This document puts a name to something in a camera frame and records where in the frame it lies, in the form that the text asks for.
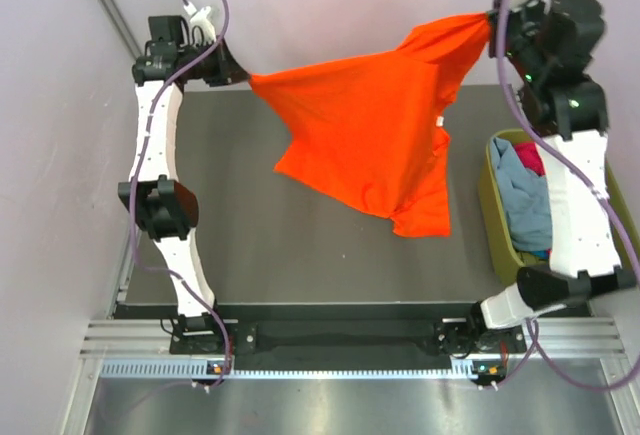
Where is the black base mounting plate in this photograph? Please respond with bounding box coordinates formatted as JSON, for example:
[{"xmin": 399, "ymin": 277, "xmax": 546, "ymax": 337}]
[{"xmin": 169, "ymin": 304, "xmax": 526, "ymax": 369}]

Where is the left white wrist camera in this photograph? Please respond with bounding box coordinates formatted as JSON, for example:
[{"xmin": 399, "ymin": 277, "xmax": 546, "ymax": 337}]
[{"xmin": 183, "ymin": 2, "xmax": 217, "ymax": 46}]

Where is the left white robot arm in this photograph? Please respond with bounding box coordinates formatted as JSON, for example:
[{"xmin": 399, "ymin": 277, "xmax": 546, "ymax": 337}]
[{"xmin": 117, "ymin": 9, "xmax": 248, "ymax": 356}]

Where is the slotted grey cable duct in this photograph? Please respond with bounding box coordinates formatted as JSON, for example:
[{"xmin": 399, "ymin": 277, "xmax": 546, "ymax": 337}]
[{"xmin": 100, "ymin": 359, "xmax": 505, "ymax": 381}]

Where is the grey blue t shirt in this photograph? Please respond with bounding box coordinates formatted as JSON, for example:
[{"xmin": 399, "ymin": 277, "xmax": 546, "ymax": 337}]
[{"xmin": 489, "ymin": 137, "xmax": 552, "ymax": 252}]

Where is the olive green laundry basket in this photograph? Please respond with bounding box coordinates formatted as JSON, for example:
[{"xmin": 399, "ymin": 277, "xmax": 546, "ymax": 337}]
[{"xmin": 478, "ymin": 145, "xmax": 639, "ymax": 286}]

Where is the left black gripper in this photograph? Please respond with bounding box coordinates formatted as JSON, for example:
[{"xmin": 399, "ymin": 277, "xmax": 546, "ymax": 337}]
[{"xmin": 176, "ymin": 34, "xmax": 249, "ymax": 87}]

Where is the left aluminium corner post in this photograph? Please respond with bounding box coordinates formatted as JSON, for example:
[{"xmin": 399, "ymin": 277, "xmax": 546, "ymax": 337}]
[{"xmin": 98, "ymin": 0, "xmax": 142, "ymax": 59}]

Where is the orange t shirt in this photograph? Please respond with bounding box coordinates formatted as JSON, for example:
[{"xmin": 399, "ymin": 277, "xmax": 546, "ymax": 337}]
[{"xmin": 249, "ymin": 13, "xmax": 490, "ymax": 238}]

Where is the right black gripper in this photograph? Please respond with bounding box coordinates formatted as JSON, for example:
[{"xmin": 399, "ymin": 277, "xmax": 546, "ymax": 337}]
[{"xmin": 484, "ymin": 0, "xmax": 546, "ymax": 85}]

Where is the crimson red t shirt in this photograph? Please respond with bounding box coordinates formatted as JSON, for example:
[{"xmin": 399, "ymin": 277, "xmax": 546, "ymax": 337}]
[{"xmin": 514, "ymin": 141, "xmax": 545, "ymax": 177}]

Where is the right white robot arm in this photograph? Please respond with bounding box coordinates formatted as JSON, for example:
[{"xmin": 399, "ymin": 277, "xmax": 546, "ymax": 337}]
[{"xmin": 434, "ymin": 0, "xmax": 639, "ymax": 358}]

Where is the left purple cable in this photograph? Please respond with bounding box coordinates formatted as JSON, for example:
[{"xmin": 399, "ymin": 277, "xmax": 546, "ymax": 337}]
[{"xmin": 127, "ymin": 0, "xmax": 236, "ymax": 391}]

